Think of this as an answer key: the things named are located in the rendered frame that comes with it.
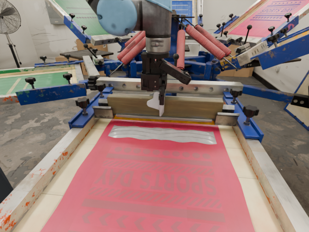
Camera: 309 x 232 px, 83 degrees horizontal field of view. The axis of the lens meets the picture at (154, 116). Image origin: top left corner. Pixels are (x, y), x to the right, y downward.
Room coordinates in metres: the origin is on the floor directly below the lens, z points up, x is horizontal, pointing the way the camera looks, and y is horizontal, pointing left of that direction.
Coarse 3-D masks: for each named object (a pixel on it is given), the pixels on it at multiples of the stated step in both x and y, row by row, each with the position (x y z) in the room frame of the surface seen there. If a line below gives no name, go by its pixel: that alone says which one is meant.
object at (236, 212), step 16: (176, 128) 0.53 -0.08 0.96; (192, 128) 0.53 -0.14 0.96; (208, 128) 0.53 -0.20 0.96; (160, 144) 0.44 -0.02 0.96; (176, 144) 0.44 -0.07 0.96; (192, 144) 0.44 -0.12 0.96; (224, 160) 0.37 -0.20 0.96; (224, 176) 0.31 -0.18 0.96; (224, 192) 0.27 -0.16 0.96; (240, 192) 0.27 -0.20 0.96; (224, 208) 0.23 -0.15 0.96; (240, 208) 0.23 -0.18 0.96; (240, 224) 0.20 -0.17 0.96
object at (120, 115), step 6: (120, 114) 0.57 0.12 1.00; (126, 114) 0.57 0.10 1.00; (132, 114) 0.57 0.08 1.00; (138, 114) 0.57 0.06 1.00; (174, 120) 0.54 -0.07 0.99; (180, 120) 0.54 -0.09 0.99; (186, 120) 0.53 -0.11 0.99; (192, 120) 0.53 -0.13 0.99; (198, 120) 0.53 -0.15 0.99; (204, 120) 0.53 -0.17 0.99; (210, 120) 0.53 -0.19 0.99
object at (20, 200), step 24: (168, 96) 0.75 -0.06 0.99; (96, 120) 0.58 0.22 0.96; (72, 144) 0.41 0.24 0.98; (240, 144) 0.44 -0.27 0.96; (48, 168) 0.31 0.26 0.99; (264, 168) 0.31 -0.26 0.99; (24, 192) 0.24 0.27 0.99; (264, 192) 0.27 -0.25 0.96; (288, 192) 0.24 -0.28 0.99; (0, 216) 0.19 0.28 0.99; (288, 216) 0.19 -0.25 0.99
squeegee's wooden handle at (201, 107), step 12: (108, 96) 0.58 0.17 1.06; (120, 96) 0.58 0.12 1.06; (132, 96) 0.58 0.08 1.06; (144, 96) 0.58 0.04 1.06; (120, 108) 0.58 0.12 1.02; (132, 108) 0.57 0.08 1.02; (144, 108) 0.57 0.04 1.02; (168, 108) 0.56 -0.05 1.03; (180, 108) 0.55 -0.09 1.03; (192, 108) 0.55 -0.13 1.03; (204, 108) 0.54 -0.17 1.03; (216, 108) 0.54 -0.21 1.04
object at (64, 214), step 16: (96, 144) 0.44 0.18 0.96; (112, 144) 0.44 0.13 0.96; (128, 144) 0.44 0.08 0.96; (144, 144) 0.44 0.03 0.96; (96, 160) 0.37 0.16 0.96; (80, 176) 0.31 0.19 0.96; (80, 192) 0.27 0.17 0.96; (64, 208) 0.23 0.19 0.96; (48, 224) 0.20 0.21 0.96; (64, 224) 0.20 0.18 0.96
